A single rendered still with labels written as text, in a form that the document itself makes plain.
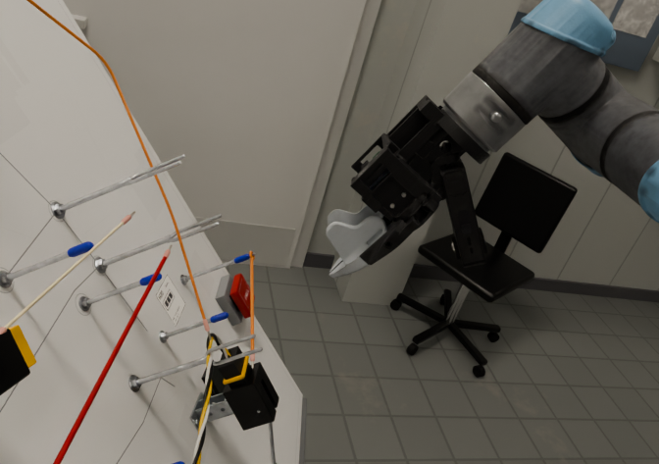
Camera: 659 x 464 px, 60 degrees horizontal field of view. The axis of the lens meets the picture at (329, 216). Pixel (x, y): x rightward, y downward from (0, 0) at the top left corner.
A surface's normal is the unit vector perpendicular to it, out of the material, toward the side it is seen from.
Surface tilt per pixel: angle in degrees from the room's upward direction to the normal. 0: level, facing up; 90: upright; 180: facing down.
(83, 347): 52
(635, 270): 90
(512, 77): 75
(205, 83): 90
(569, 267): 90
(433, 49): 90
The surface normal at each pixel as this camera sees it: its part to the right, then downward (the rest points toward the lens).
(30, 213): 0.92, -0.34
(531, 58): -0.39, 0.01
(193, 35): 0.20, 0.51
